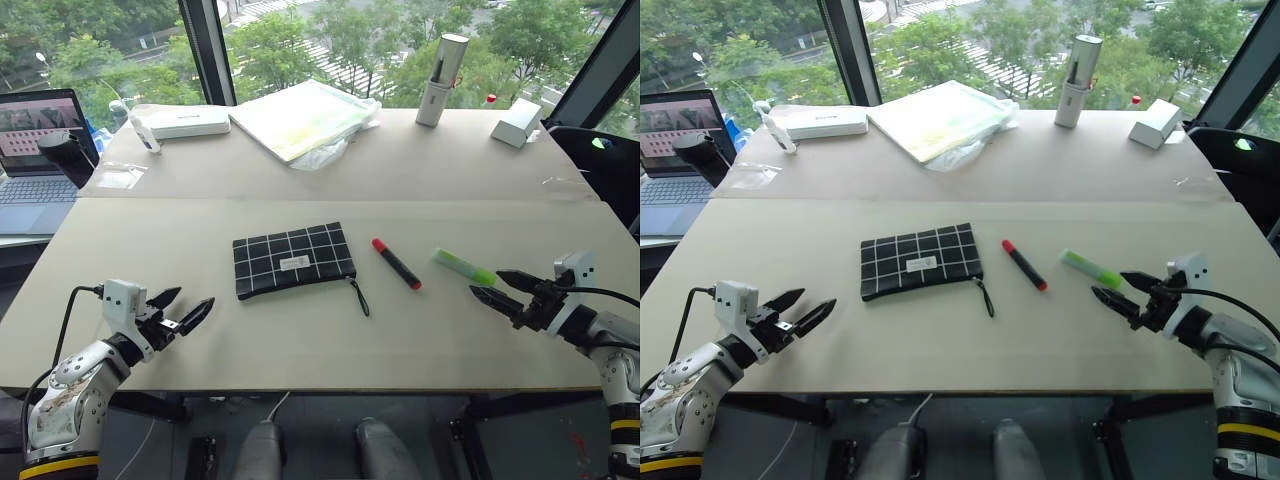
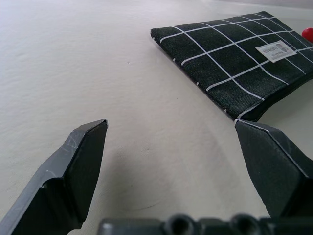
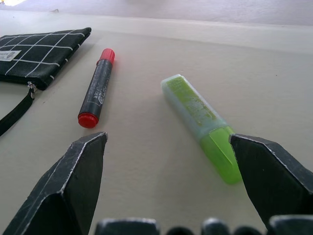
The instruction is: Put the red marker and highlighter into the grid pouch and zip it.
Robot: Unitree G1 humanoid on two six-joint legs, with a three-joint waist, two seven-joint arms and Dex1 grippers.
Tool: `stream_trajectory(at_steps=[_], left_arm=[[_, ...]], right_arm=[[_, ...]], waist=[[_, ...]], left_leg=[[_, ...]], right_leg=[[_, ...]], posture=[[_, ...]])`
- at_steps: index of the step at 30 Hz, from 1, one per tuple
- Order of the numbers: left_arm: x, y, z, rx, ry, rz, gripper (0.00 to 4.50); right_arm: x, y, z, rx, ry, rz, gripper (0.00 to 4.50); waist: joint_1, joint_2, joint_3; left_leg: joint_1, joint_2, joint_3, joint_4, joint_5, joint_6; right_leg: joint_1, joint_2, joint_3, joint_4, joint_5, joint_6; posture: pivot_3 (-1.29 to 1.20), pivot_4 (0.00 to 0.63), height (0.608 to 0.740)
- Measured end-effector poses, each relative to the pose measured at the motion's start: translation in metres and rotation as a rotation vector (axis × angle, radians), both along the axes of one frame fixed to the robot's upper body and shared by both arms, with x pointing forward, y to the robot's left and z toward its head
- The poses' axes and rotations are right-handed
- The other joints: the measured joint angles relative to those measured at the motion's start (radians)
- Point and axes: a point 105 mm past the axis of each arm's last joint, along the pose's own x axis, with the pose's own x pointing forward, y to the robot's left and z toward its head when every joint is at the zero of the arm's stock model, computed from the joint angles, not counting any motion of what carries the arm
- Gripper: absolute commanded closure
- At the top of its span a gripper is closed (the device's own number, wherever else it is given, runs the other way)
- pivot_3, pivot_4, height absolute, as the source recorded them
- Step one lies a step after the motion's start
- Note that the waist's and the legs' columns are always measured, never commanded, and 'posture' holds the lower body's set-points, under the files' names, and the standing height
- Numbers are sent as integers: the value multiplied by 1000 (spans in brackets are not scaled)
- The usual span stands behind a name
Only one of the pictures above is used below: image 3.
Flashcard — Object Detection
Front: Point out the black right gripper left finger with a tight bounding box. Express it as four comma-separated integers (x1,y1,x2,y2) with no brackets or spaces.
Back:
1,132,109,235

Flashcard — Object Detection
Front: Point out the black marker with red cap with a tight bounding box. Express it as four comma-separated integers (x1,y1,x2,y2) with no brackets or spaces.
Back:
77,48,116,129

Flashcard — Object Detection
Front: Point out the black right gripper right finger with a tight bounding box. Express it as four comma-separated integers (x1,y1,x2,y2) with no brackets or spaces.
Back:
228,133,313,232

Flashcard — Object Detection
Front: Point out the green highlighter pen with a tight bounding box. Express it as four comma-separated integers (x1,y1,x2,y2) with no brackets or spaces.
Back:
160,73,244,186

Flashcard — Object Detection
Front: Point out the black grid pencil pouch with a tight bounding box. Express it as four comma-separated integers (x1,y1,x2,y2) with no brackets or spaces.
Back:
0,27,92,137

